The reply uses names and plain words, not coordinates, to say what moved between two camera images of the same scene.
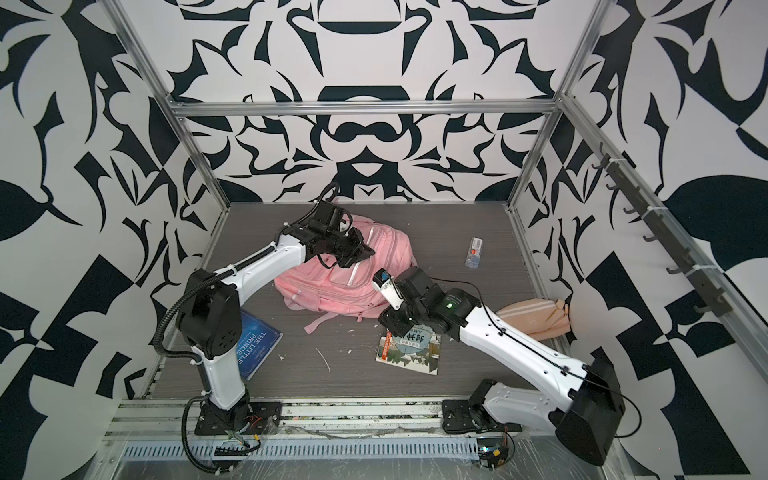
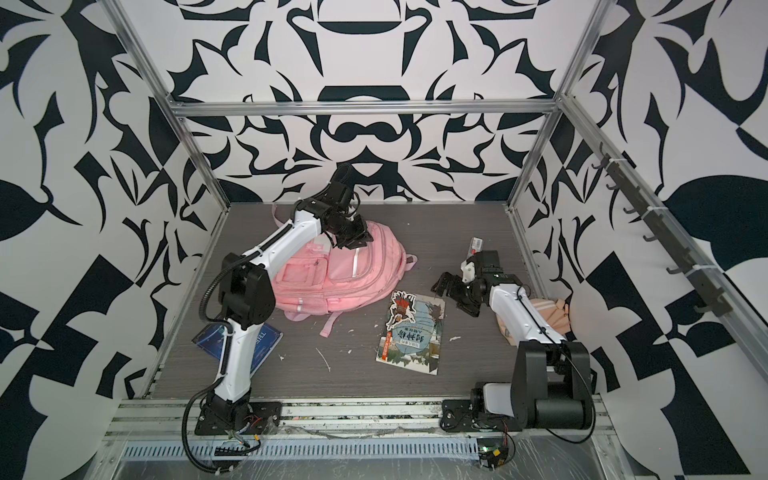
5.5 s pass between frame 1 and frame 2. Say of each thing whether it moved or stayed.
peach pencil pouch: stayed
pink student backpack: moved
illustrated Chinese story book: stayed
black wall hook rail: stayed
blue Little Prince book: stayed
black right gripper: moved
